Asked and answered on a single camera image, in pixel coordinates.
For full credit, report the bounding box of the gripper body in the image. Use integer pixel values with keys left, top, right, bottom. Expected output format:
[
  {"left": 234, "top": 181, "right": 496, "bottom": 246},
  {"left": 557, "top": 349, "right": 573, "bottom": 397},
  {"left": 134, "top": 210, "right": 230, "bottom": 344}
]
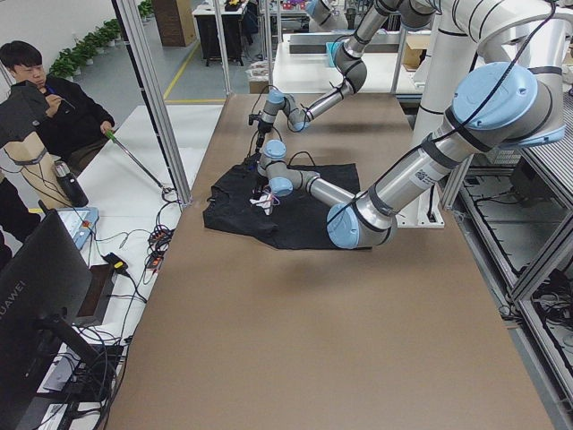
[
  {"left": 252, "top": 175, "right": 269, "bottom": 200},
  {"left": 248, "top": 114, "right": 273, "bottom": 142}
]

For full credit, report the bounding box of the black Huawei monitor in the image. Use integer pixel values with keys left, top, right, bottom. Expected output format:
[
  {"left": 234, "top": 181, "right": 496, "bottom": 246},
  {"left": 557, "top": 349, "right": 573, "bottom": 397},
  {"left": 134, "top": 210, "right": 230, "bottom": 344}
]
[{"left": 1, "top": 211, "right": 98, "bottom": 429}]

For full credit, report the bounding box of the blue plastic bin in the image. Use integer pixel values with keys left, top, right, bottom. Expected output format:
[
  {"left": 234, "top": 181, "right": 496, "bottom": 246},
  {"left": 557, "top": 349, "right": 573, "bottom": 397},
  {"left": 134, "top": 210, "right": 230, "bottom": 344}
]
[{"left": 326, "top": 41, "right": 343, "bottom": 68}]

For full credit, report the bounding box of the grey orange usb hub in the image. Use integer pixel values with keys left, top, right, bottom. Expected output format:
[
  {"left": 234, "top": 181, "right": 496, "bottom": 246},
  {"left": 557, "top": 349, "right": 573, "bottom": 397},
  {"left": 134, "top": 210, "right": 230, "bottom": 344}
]
[
  {"left": 148, "top": 228, "right": 173, "bottom": 246},
  {"left": 145, "top": 255, "right": 163, "bottom": 272}
]

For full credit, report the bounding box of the cardboard box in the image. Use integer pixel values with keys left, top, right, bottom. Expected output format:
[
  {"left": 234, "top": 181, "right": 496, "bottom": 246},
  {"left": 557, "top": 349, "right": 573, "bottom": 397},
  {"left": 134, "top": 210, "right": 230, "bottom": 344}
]
[{"left": 402, "top": 34, "right": 431, "bottom": 72}]

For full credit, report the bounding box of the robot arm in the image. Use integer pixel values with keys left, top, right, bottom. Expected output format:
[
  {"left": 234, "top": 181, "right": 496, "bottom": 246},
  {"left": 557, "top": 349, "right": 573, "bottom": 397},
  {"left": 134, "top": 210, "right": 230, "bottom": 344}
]
[
  {"left": 257, "top": 62, "right": 565, "bottom": 249},
  {"left": 248, "top": 1, "right": 436, "bottom": 154}
]

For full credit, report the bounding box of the black printed t-shirt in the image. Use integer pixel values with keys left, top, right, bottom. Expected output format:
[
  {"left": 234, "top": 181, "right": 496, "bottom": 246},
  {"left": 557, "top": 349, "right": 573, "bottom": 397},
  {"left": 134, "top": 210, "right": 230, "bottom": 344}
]
[{"left": 203, "top": 164, "right": 336, "bottom": 250}]

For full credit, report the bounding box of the black thermos bottle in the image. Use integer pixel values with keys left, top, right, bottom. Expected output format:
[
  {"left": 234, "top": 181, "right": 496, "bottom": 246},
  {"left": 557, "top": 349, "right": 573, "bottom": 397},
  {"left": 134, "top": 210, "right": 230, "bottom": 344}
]
[{"left": 54, "top": 160, "right": 89, "bottom": 207}]

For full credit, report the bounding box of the black yellow-labelled power adapter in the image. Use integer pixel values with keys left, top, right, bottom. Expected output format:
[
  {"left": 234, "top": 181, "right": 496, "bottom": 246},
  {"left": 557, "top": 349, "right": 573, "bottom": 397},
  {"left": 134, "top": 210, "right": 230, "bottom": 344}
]
[{"left": 103, "top": 253, "right": 128, "bottom": 275}]

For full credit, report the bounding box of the reacher grabber tool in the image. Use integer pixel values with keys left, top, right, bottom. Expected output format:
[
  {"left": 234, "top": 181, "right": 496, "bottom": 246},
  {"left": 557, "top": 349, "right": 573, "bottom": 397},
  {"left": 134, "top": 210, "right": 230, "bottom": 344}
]
[{"left": 104, "top": 130, "right": 175, "bottom": 203}]

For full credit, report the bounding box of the seated person in black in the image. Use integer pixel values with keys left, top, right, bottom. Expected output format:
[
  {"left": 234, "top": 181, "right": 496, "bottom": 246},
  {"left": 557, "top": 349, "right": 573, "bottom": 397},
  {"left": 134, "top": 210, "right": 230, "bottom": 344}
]
[{"left": 1, "top": 40, "right": 115, "bottom": 176}]

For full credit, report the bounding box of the aluminium frame post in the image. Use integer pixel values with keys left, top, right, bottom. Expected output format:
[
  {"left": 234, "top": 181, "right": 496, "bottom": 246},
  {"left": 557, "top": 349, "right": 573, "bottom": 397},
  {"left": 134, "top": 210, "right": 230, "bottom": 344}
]
[{"left": 112, "top": 0, "right": 192, "bottom": 209}]

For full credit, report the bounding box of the teach pendant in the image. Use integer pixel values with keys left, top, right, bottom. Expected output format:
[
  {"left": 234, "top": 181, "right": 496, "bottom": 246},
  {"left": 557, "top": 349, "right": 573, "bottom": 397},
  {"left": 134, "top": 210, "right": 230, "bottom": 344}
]
[{"left": 56, "top": 207, "right": 99, "bottom": 250}]

